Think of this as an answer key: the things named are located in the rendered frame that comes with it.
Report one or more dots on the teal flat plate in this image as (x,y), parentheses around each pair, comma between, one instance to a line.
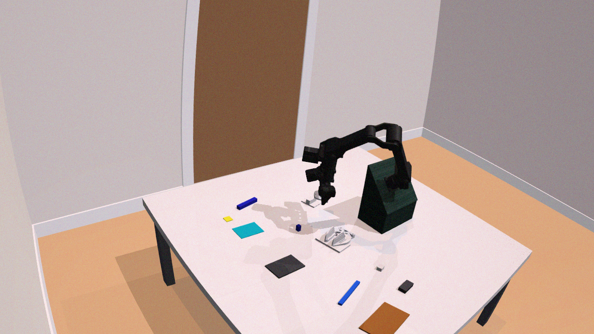
(247,230)

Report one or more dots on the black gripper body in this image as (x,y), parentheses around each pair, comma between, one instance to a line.
(327,190)

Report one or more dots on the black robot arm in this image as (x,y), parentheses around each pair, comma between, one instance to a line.
(334,148)

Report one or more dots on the brown flat plate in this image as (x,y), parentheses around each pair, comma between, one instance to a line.
(385,320)

